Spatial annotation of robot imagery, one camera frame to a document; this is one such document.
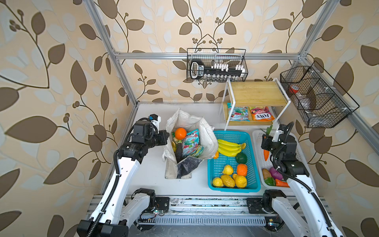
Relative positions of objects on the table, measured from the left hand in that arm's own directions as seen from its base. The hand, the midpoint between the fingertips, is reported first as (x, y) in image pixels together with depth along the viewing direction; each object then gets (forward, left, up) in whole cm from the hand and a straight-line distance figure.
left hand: (169, 133), depth 73 cm
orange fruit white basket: (+7, -4, -12) cm, 14 cm away
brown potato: (-13, -52, -18) cm, 56 cm away
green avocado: (-4, -40, -19) cm, 44 cm away
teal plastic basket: (-7, -25, -25) cm, 36 cm away
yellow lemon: (-10, -32, -19) cm, 39 cm away
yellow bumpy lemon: (-16, -31, -20) cm, 40 cm away
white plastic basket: (-9, -49, -14) cm, 52 cm away
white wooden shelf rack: (+15, -43, +8) cm, 46 cm away
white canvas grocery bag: (+4, -20, -9) cm, 22 cm away
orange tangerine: (-10, -39, -19) cm, 45 cm away
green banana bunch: (+3, -34, -21) cm, 40 cm away
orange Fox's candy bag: (+20, -53, -6) cm, 57 cm away
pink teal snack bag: (+2, -10, -13) cm, 17 cm away
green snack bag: (+9, +1, -15) cm, 17 cm away
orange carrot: (-5, -50, -9) cm, 51 cm away
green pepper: (-16, -53, -19) cm, 58 cm away
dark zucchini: (-3, -3, -16) cm, 16 cm away
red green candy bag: (+19, -39, -5) cm, 44 cm away
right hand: (+2, -52, -5) cm, 52 cm away
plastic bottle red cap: (+14, -68, +10) cm, 70 cm away
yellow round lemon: (-17, -38, -19) cm, 46 cm away
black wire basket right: (+14, -76, +11) cm, 78 cm away
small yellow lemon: (-17, -25, -20) cm, 36 cm away
